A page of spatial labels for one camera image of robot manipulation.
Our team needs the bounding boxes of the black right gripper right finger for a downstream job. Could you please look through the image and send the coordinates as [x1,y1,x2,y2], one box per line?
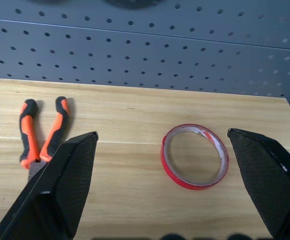
[226,128,290,240]

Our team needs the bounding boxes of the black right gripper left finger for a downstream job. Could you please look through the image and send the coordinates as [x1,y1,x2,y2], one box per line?
[0,130,99,240]

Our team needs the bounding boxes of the grey pegboard panel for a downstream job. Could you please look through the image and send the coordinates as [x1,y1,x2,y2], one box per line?
[0,0,290,131]

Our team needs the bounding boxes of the orange and black pliers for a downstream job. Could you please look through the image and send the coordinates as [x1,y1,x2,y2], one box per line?
[19,96,70,184]

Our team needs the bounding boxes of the red tape roll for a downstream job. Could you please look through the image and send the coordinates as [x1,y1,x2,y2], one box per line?
[160,123,230,191]

